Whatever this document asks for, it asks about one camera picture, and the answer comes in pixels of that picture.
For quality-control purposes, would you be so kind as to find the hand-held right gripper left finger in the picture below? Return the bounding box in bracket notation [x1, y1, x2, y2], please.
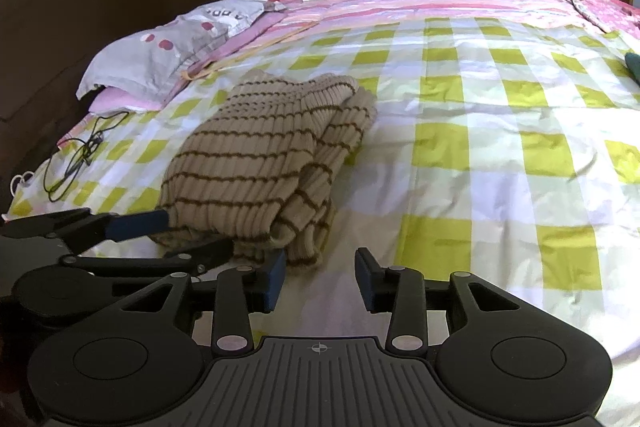
[95, 251, 287, 357]

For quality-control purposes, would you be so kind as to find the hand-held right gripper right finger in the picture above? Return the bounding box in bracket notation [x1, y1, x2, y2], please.
[354, 247, 546, 354]

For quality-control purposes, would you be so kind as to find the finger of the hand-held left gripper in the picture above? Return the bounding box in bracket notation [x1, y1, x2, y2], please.
[59, 237, 236, 279]
[0, 207, 171, 256]

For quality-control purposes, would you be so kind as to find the beige striped knit sweater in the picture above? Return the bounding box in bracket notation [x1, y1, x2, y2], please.
[150, 69, 378, 268]

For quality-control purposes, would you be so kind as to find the pink floral bed sheet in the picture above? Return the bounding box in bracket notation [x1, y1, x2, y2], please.
[55, 114, 98, 148]

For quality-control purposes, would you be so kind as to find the grey pillow with pink dots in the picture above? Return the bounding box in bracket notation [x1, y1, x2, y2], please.
[75, 0, 271, 110]

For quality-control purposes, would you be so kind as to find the dark brown headboard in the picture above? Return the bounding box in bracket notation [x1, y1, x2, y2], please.
[0, 0, 251, 218]

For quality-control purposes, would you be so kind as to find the pink floral quilt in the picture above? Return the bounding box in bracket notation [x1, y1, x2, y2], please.
[557, 0, 640, 40]

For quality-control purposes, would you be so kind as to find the black cable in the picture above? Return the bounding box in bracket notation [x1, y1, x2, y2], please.
[42, 112, 131, 202]

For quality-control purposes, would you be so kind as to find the white cable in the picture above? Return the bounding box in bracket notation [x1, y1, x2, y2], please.
[11, 172, 37, 196]

